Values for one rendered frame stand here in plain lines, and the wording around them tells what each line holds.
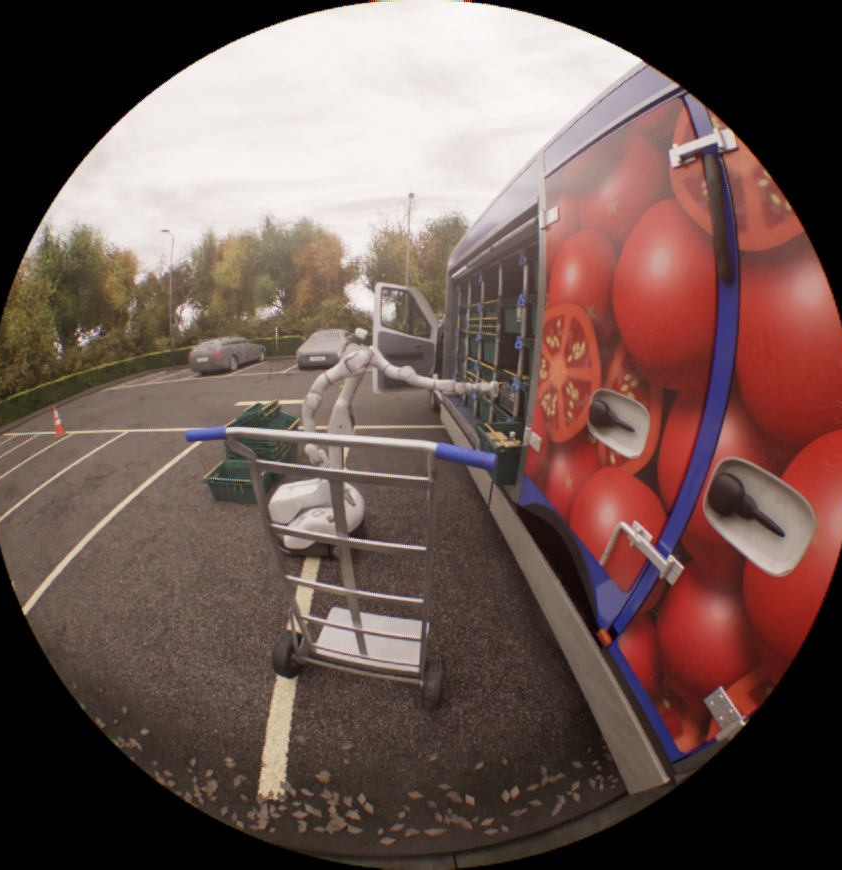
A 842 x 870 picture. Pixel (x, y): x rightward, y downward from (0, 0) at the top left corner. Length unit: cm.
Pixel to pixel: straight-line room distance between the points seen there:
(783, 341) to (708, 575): 51
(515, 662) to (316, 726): 100
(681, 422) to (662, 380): 12
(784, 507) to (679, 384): 39
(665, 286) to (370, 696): 185
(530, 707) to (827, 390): 153
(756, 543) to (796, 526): 11
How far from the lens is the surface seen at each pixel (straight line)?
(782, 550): 76
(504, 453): 163
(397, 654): 166
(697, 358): 81
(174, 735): 181
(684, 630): 91
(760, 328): 74
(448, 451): 62
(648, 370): 91
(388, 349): 467
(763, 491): 76
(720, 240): 79
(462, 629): 177
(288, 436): 75
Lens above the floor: 147
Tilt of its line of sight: 20 degrees down
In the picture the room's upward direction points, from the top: 2 degrees clockwise
